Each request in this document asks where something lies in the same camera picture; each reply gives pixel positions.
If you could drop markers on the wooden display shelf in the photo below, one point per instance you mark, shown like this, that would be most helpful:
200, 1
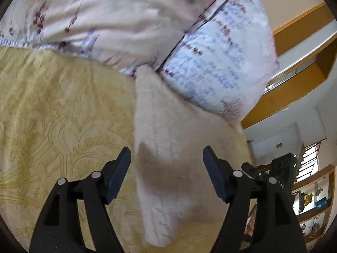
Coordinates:
314, 198

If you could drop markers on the yellow patterned bed sheet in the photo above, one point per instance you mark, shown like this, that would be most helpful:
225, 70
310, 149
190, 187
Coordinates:
60, 117

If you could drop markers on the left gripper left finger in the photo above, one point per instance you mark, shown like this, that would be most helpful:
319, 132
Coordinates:
58, 227

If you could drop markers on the orange wooden headboard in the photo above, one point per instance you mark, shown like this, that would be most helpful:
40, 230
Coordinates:
306, 46

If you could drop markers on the white blue floral pillow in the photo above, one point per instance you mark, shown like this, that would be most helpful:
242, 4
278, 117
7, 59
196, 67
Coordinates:
225, 64

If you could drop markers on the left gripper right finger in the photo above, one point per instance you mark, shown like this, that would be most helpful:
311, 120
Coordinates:
276, 227

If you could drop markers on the pink floral pillow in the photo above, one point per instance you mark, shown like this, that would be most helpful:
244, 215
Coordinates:
124, 34

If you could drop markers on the beige cable knit sweater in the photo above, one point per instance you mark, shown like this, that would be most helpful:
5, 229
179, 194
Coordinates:
180, 209

